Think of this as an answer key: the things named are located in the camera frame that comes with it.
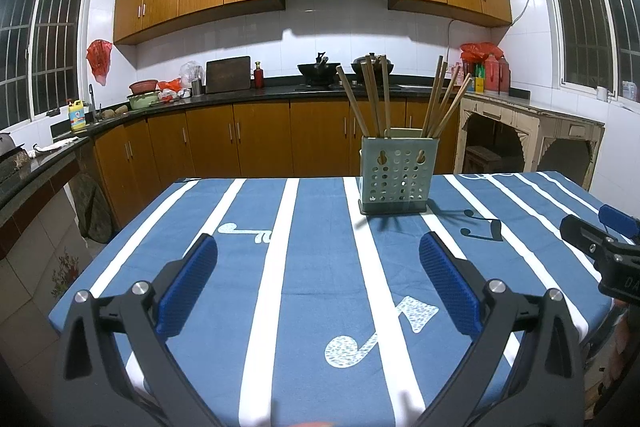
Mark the brown potato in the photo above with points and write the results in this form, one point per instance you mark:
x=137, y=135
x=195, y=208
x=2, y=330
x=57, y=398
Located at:
x=122, y=109
x=108, y=113

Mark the white cup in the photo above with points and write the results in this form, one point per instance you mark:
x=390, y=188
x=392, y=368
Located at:
x=602, y=94

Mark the black gas stove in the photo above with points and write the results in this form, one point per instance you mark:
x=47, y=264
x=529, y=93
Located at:
x=325, y=86

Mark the green perforated utensil holder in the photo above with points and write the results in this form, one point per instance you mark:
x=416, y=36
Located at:
x=400, y=177

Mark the green bottle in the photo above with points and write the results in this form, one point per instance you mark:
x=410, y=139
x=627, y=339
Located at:
x=479, y=71

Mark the blue white striped tablecloth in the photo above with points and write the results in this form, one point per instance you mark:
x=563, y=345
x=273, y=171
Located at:
x=310, y=307

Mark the group of wooden chopsticks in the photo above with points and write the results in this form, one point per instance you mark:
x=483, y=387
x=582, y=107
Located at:
x=433, y=94

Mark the white cloth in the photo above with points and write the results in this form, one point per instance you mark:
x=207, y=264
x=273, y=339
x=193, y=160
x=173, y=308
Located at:
x=52, y=146

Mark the dark wooden cutting board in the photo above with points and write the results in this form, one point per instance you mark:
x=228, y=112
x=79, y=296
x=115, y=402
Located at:
x=227, y=76

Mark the yellow detergent bottle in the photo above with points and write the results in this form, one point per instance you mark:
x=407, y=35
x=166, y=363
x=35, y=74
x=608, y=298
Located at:
x=77, y=117

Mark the clear plastic bag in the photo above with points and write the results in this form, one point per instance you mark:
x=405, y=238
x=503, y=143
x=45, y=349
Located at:
x=190, y=72

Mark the yellow box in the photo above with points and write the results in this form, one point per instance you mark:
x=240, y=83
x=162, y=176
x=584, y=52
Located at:
x=479, y=85

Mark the black wok with lid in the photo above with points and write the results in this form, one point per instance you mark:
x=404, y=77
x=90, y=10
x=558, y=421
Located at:
x=356, y=67

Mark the wooden base cabinets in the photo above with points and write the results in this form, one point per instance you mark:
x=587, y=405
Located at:
x=260, y=137

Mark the metal faucet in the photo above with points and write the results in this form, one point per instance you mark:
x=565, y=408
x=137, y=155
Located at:
x=92, y=99

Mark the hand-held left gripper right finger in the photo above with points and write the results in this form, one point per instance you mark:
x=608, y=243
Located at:
x=450, y=287

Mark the barred window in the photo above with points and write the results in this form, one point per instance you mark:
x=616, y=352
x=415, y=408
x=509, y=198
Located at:
x=40, y=47
x=585, y=17

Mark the black kitchen countertop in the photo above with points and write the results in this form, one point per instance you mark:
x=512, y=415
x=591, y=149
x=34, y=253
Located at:
x=225, y=94

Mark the red basin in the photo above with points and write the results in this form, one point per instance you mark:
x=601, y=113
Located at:
x=144, y=86

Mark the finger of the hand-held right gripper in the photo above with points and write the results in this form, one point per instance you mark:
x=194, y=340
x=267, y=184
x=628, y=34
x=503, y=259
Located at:
x=582, y=232
x=617, y=218

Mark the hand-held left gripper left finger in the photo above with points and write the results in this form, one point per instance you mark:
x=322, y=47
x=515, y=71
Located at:
x=187, y=287

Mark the cream wooden side table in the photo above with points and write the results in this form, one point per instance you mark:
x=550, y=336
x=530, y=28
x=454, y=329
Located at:
x=525, y=107

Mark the round dark board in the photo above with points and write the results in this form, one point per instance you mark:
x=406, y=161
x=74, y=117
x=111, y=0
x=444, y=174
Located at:
x=92, y=212

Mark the dark cooking pot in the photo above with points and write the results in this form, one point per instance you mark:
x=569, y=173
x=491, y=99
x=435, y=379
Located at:
x=12, y=157

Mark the wooden stool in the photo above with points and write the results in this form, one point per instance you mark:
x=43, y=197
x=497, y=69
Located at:
x=482, y=157

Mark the red bottle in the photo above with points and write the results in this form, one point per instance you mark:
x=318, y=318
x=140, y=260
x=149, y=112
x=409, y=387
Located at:
x=258, y=78

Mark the metal cup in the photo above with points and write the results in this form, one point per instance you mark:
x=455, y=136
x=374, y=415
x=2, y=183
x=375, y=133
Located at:
x=197, y=88

